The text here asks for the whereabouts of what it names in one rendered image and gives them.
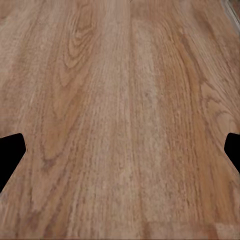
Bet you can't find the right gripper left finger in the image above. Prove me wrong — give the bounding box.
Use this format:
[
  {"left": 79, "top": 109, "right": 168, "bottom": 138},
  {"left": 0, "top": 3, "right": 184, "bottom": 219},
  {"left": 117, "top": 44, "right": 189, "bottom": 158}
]
[{"left": 0, "top": 133, "right": 26, "bottom": 193}]

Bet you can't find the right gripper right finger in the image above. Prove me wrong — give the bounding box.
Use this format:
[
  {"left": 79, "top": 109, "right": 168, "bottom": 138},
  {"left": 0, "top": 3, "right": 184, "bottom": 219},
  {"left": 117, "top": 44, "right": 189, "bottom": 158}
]
[{"left": 224, "top": 132, "right": 240, "bottom": 173}]

